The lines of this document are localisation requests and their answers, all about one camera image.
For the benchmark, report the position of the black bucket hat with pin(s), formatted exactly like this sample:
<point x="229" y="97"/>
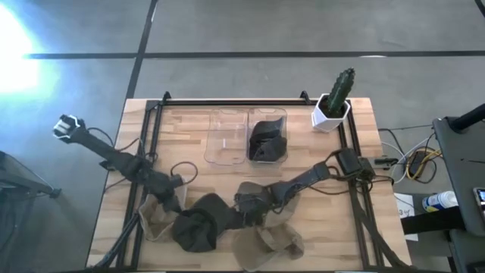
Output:
<point x="201" y="227"/>
<point x="267" y="140"/>

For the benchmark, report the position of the smartphone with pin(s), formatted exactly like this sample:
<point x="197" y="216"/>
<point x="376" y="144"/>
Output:
<point x="480" y="203"/>

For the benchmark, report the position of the white and blue can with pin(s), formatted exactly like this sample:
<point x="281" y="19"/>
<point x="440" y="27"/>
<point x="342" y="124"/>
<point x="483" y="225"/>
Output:
<point x="439" y="201"/>

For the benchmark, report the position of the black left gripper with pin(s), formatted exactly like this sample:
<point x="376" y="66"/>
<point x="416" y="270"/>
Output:
<point x="166" y="186"/>

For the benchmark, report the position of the dark glass side table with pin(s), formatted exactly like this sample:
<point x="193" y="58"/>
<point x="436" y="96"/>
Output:
<point x="19" y="178"/>

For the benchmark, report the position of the black bar under desk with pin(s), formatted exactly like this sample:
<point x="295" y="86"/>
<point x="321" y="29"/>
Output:
<point x="432" y="221"/>

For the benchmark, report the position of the white hexagonal plant pot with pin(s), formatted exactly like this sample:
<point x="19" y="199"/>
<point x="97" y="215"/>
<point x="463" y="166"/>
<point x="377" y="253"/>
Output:
<point x="322" y="121"/>

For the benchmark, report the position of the clear plastic bin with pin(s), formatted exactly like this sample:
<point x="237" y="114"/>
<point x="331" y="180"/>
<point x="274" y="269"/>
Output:
<point x="225" y="136"/>
<point x="282" y="113"/>

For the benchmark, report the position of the black power box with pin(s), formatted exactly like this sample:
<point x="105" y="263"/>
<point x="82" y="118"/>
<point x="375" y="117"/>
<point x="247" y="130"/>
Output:
<point x="418" y="163"/>

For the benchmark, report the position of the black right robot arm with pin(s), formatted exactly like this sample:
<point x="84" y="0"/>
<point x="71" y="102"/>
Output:
<point x="303" y="180"/>

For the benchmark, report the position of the white paper sheet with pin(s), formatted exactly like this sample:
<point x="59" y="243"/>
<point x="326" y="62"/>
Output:
<point x="407" y="212"/>

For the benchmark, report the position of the green cactus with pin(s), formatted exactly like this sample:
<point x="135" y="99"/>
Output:
<point x="339" y="91"/>

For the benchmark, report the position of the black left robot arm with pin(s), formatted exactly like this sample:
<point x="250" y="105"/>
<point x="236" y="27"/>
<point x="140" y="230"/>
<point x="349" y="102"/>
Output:
<point x="113" y="159"/>

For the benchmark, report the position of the black aluminium rig frame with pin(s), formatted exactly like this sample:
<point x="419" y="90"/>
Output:
<point x="155" y="125"/>

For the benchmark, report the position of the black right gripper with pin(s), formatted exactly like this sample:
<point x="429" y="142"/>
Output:
<point x="254" y="206"/>

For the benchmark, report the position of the grey desk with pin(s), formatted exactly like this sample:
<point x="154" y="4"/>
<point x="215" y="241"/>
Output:
<point x="458" y="159"/>

